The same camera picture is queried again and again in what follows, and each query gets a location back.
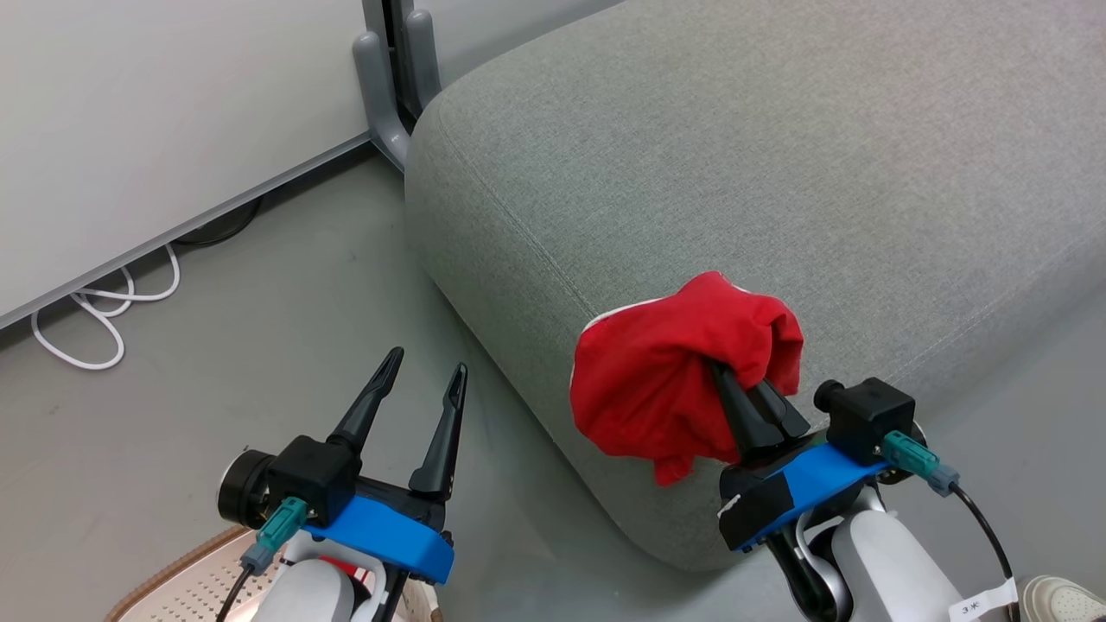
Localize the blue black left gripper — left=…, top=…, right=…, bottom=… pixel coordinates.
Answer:
left=302, top=347, right=469, bottom=586

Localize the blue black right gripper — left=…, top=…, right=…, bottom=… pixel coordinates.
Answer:
left=709, top=361, right=893, bottom=554

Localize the red garment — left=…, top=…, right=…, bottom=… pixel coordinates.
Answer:
left=569, top=271, right=804, bottom=487

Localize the grey fabric sofa seat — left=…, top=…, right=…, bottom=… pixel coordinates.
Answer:
left=404, top=0, right=1106, bottom=573

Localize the beige perforated laundry basket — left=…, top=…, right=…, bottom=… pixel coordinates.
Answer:
left=104, top=525, right=443, bottom=622

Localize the grey partition stand foot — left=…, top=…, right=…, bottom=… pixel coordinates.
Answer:
left=352, top=0, right=443, bottom=174

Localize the white shoe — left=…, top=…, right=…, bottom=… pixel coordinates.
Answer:
left=1020, top=574, right=1106, bottom=622

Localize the white partition panel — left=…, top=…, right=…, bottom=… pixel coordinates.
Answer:
left=0, top=0, right=374, bottom=331

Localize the right black cable teal plug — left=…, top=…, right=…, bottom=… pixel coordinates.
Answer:
left=881, top=430, right=1014, bottom=590

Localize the black cable teal plug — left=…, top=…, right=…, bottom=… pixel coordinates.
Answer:
left=214, top=496, right=310, bottom=622
left=881, top=430, right=1014, bottom=590

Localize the left black cable teal plug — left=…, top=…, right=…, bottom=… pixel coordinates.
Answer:
left=214, top=496, right=310, bottom=622

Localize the black floor cable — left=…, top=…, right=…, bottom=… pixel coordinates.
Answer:
left=171, top=197, right=264, bottom=250

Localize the white paper cable label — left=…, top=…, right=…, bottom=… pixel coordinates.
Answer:
left=948, top=578, right=1021, bottom=622

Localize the white floor cable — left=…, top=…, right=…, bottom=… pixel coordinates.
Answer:
left=31, top=244, right=181, bottom=371

